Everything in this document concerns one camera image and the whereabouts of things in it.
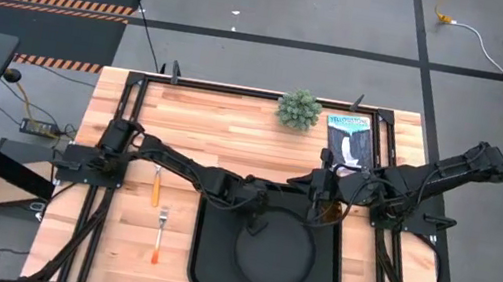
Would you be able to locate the black metal rig frame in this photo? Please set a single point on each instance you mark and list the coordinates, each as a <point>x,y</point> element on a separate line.
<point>239,91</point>

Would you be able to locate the black rectangular tray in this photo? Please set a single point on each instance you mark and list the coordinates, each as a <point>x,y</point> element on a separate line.
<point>213,256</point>

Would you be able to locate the amber glass cup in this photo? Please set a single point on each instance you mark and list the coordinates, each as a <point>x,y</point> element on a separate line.
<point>332,214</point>

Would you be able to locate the Yellowstone waterfall book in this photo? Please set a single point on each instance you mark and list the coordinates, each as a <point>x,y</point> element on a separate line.
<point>351,136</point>

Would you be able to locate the black round plate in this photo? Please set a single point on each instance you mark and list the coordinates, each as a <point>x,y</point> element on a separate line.
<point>278,261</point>

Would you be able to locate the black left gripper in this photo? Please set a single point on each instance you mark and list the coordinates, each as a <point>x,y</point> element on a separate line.
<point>253,197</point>

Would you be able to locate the green potted plant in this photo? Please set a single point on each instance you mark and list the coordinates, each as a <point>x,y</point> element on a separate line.
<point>299,110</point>

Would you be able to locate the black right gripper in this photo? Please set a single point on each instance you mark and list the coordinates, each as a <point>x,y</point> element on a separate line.
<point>333,187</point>

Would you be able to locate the black power adapter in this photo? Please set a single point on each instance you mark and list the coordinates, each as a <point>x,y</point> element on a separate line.
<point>38,127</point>

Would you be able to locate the yellow plug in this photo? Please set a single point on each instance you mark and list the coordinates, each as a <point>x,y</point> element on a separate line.
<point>444,19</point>

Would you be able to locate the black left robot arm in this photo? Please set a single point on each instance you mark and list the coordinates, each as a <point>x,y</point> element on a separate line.
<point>177,162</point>

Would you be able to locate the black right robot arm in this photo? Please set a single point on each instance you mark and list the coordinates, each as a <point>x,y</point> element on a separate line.
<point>455,168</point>

